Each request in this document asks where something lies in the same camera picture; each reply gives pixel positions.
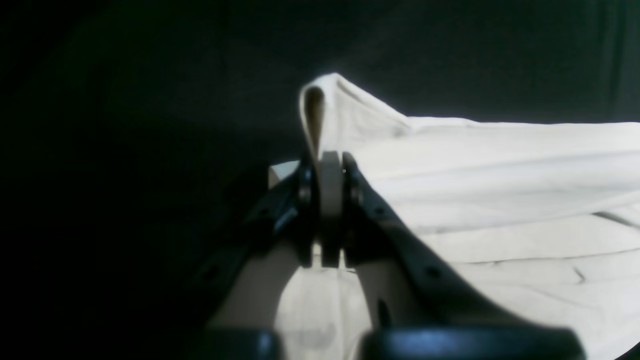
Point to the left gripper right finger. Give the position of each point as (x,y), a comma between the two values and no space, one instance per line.
(405,283)

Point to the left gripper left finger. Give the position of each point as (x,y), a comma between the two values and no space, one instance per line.
(244,278)

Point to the white T-shirt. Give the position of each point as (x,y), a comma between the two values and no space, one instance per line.
(542,219)

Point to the black table cloth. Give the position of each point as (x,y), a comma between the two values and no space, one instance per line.
(129,128)

